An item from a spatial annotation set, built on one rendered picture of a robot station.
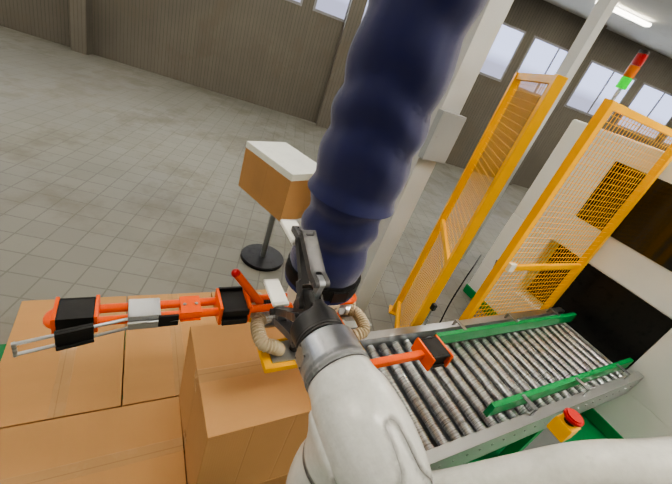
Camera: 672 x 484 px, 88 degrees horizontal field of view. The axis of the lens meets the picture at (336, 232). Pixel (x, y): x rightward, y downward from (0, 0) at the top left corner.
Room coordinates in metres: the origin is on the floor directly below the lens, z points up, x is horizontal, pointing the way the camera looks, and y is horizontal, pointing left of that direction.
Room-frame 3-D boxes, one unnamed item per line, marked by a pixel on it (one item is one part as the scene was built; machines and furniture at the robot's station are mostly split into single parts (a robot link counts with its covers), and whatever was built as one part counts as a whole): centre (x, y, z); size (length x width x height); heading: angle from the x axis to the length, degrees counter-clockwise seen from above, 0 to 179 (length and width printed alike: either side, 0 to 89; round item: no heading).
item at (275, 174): (2.67, 0.56, 0.82); 0.60 x 0.40 x 0.40; 55
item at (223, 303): (0.73, 0.20, 1.23); 0.10 x 0.08 x 0.06; 35
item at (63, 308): (0.53, 0.49, 1.23); 0.08 x 0.07 x 0.05; 125
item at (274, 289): (0.51, 0.07, 1.51); 0.07 x 0.03 x 0.01; 35
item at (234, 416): (0.87, 0.00, 0.74); 0.60 x 0.40 x 0.40; 126
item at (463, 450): (1.48, -1.46, 0.50); 2.31 x 0.05 x 0.19; 125
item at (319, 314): (0.40, -0.01, 1.57); 0.09 x 0.07 x 0.08; 35
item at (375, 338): (2.02, -1.09, 0.50); 2.31 x 0.05 x 0.19; 125
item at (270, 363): (0.79, -0.06, 1.12); 0.34 x 0.10 x 0.05; 125
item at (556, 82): (2.25, -0.73, 1.05); 0.87 x 0.10 x 2.10; 177
